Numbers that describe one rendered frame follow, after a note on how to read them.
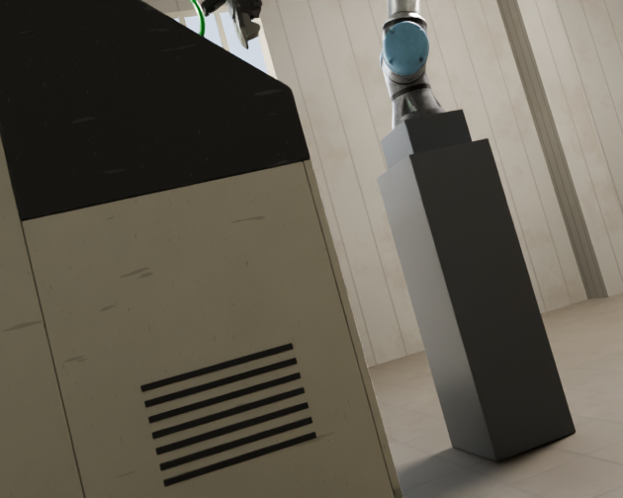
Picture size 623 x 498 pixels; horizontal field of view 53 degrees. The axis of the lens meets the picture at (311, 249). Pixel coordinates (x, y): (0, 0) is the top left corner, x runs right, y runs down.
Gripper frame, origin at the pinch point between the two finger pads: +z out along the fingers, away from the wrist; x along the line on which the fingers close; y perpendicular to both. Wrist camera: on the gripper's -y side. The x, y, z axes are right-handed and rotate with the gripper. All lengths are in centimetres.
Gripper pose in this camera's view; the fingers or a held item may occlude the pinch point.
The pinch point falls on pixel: (243, 44)
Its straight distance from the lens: 177.7
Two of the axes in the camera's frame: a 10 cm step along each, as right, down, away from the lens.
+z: 2.6, 9.6, -0.8
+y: 9.4, -2.4, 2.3
